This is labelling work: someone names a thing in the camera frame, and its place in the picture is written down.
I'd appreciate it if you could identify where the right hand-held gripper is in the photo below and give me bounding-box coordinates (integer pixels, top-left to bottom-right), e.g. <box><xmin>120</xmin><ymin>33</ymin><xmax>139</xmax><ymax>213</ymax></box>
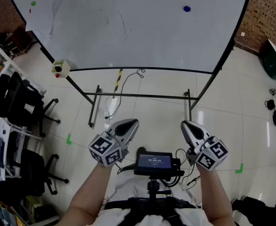
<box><xmin>180</xmin><ymin>121</ymin><xmax>229</xmax><ymax>171</ymax></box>

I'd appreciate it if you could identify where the black office chair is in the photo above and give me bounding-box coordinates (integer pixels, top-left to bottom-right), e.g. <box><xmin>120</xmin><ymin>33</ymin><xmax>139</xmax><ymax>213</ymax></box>
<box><xmin>0</xmin><ymin>72</ymin><xmax>61</xmax><ymax>138</ymax></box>
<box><xmin>9</xmin><ymin>148</ymin><xmax>70</xmax><ymax>195</ymax></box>

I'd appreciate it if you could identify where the person's left forearm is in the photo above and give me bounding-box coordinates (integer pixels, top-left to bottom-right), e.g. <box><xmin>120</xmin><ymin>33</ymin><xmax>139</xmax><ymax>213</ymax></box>
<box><xmin>66</xmin><ymin>161</ymin><xmax>116</xmax><ymax>226</ymax></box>

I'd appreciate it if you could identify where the black chest harness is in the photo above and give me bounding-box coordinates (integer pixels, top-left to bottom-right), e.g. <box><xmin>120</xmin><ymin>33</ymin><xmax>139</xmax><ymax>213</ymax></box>
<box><xmin>104</xmin><ymin>196</ymin><xmax>196</xmax><ymax>222</ymax></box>

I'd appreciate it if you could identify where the black screen cable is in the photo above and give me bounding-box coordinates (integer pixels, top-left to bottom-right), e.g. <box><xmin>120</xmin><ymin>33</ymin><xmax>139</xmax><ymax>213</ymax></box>
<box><xmin>174</xmin><ymin>148</ymin><xmax>201</xmax><ymax>188</ymax></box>

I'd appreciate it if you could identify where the person's right forearm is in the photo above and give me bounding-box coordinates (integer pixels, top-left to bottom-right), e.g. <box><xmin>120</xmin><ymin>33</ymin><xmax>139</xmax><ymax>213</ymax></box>
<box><xmin>195</xmin><ymin>165</ymin><xmax>235</xmax><ymax>226</ymax></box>

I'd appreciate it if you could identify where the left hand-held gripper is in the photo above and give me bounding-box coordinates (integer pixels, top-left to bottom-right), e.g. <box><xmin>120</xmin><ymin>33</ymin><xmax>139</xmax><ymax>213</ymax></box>
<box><xmin>88</xmin><ymin>119</ymin><xmax>139</xmax><ymax>167</ymax></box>

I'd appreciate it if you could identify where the person's white shirt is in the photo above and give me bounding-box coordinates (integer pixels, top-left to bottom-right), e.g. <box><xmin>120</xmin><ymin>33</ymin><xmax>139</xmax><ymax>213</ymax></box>
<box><xmin>97</xmin><ymin>173</ymin><xmax>214</xmax><ymax>226</ymax></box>

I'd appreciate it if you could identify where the white paper sheet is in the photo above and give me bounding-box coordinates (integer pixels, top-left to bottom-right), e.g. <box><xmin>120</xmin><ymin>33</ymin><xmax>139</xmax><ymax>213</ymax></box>
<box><xmin>24</xmin><ymin>0</ymin><xmax>65</xmax><ymax>39</ymax></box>

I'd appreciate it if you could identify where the white power strip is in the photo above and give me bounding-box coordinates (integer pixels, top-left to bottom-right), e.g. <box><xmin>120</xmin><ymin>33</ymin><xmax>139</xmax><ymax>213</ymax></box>
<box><xmin>104</xmin><ymin>97</ymin><xmax>118</xmax><ymax>125</ymax></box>

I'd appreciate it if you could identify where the dark brown cabinet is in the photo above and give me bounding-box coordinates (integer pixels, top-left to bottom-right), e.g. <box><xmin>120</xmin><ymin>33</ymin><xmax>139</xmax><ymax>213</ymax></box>
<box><xmin>0</xmin><ymin>26</ymin><xmax>36</xmax><ymax>57</ymax></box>

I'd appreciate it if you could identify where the black chest-mounted screen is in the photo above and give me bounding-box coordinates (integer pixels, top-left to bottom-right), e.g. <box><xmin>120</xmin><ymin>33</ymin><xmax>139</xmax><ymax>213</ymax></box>
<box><xmin>134</xmin><ymin>151</ymin><xmax>174</xmax><ymax>177</ymax></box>

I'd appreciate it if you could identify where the dark green bin white lid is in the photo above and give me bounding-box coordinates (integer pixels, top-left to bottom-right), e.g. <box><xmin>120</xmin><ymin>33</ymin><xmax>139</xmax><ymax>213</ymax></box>
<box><xmin>263</xmin><ymin>39</ymin><xmax>276</xmax><ymax>81</ymax></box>

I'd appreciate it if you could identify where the black floor cable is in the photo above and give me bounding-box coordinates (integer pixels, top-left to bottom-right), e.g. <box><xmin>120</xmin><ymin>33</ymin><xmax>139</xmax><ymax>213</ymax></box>
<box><xmin>105</xmin><ymin>69</ymin><xmax>146</xmax><ymax>120</ymax></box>

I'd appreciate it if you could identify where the cream plastic holder box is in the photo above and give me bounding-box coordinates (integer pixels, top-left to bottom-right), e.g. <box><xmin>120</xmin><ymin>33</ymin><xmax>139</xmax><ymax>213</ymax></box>
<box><xmin>51</xmin><ymin>59</ymin><xmax>71</xmax><ymax>79</ymax></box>

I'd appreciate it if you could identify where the white desk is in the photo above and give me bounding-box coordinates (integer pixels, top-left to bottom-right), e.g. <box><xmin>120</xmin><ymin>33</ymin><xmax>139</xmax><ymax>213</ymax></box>
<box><xmin>0</xmin><ymin>116</ymin><xmax>44</xmax><ymax>176</ymax></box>

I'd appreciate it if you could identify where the white metal shelf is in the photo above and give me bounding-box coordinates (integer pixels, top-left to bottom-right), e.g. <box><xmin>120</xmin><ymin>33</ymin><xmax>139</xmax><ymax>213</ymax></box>
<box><xmin>0</xmin><ymin>32</ymin><xmax>47</xmax><ymax>108</ymax></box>

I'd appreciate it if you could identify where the white whiteboard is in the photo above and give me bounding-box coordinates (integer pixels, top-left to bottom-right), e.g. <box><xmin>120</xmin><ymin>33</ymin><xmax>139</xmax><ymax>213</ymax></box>
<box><xmin>7</xmin><ymin>0</ymin><xmax>254</xmax><ymax>75</ymax></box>

